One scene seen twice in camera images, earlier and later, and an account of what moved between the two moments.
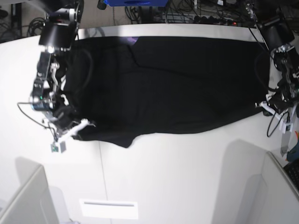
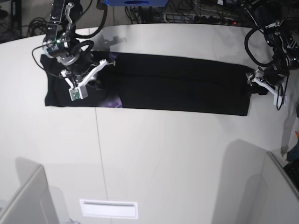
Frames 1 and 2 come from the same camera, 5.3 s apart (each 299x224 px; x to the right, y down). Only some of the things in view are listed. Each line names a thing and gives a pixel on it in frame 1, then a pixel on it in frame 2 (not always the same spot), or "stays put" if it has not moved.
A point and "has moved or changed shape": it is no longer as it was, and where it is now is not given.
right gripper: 279,99 to 274,75
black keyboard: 292,169 stays put
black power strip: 210,19 stays put
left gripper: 62,117 to 76,64
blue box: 136,3 stays put
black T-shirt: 124,86 has moved or changed shape
